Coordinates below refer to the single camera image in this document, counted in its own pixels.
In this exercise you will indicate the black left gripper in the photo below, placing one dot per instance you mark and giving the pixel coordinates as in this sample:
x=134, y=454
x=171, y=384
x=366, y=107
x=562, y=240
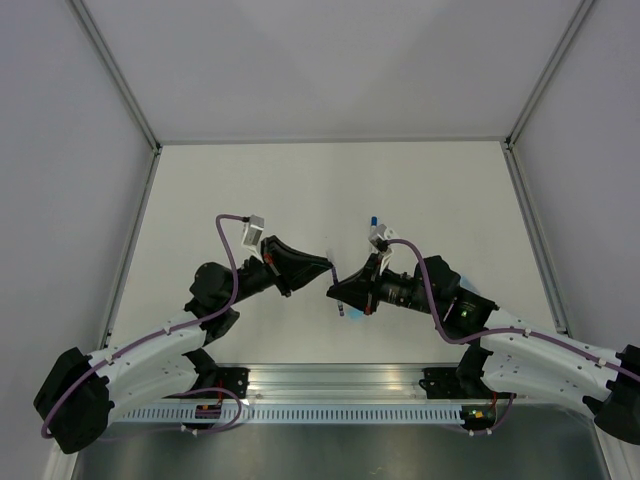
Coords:
x=285, y=259

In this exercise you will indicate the right aluminium frame post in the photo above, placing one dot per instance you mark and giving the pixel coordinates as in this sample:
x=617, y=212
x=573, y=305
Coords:
x=551, y=68

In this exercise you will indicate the left aluminium frame post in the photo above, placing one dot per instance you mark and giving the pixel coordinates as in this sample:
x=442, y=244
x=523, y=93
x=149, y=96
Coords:
x=98, y=43

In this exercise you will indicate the slotted cable duct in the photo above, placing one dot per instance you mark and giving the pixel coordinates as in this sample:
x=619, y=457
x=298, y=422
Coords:
x=330, y=414

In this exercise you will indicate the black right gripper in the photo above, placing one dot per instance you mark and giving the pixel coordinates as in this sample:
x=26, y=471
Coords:
x=361, y=289

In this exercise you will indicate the aluminium frame post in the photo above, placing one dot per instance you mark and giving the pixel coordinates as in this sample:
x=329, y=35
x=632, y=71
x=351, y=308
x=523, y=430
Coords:
x=551, y=68
x=98, y=43

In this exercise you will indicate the light blue eraser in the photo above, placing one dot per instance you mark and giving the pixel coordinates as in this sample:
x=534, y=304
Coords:
x=355, y=314

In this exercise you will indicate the light blue highlighter pen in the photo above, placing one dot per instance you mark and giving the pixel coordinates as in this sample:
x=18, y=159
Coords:
x=467, y=284

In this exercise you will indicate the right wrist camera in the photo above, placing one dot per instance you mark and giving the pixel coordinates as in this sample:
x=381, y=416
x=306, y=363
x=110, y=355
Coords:
x=380, y=244

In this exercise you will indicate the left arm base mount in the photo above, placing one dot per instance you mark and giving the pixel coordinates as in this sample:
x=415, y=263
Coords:
x=220, y=375

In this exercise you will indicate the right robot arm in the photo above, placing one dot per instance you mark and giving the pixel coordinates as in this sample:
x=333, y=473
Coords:
x=504, y=353

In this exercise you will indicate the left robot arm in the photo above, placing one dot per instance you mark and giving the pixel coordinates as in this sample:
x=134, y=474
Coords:
x=84, y=393

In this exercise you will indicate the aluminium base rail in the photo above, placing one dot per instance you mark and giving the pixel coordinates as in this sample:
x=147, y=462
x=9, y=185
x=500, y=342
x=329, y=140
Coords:
x=341, y=384

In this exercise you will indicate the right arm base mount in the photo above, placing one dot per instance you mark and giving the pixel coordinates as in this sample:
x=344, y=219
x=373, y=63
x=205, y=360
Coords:
x=461, y=382

